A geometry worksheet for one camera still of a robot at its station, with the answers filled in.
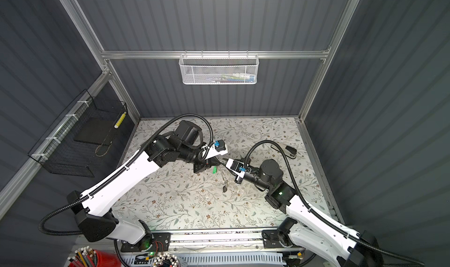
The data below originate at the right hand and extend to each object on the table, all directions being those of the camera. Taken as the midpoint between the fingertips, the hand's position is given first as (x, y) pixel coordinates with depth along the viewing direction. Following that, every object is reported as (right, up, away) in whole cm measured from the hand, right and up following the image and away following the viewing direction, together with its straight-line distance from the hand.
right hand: (226, 160), depth 67 cm
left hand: (-3, 0, +1) cm, 3 cm away
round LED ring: (-19, -30, -11) cm, 38 cm away
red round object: (-51, -42, +6) cm, 66 cm away
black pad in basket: (-57, +12, +9) cm, 59 cm away
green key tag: (-5, -4, +2) cm, 6 cm away
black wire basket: (-63, +6, +7) cm, 64 cm away
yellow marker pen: (-51, +17, +15) cm, 56 cm away
